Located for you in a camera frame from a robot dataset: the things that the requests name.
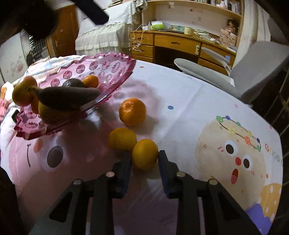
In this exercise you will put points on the doll on desk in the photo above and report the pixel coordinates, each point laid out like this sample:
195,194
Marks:
228,35

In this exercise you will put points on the cartoon printed tablecloth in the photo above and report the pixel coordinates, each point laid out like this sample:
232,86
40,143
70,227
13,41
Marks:
205,131

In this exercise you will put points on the lace covered cabinet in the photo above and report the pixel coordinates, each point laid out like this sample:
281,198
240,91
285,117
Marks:
113,35

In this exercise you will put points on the wooden desk with drawers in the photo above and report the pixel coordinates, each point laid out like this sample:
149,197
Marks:
161,47

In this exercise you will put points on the dark green avocado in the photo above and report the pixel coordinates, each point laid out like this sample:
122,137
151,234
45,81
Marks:
74,82

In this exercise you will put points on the pink floral blanket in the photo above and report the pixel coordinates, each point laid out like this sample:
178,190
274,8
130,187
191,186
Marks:
38,70

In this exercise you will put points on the orange mandarin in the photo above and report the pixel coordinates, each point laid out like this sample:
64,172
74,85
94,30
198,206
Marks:
34,105
90,81
132,112

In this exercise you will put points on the grey office chair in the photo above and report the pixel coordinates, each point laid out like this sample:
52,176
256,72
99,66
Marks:
263,61

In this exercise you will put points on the white floral curtain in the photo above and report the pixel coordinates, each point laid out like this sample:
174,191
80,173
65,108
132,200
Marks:
255,28

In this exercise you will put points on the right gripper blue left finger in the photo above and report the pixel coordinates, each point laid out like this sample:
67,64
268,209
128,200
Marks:
122,172

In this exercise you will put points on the brown wooden door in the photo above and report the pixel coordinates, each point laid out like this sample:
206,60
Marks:
62,41

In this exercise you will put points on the small yellow orange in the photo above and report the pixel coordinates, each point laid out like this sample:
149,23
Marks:
145,154
122,139

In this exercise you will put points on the red yellow apple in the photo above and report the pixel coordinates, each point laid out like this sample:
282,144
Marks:
21,96

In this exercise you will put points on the pink plastic fruit bowl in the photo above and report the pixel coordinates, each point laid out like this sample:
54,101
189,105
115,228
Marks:
111,69

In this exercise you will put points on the dark overripe banana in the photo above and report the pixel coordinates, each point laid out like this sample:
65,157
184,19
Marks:
65,98

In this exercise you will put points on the yellow pear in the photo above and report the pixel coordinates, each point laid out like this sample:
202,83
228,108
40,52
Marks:
53,117

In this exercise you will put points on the green tissue pack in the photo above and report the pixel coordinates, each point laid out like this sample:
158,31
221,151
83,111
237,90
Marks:
160,25

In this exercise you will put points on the wooden bookshelf hutch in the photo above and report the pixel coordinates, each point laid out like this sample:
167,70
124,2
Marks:
194,14

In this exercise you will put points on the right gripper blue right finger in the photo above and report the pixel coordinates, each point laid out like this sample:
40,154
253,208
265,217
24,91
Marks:
168,171

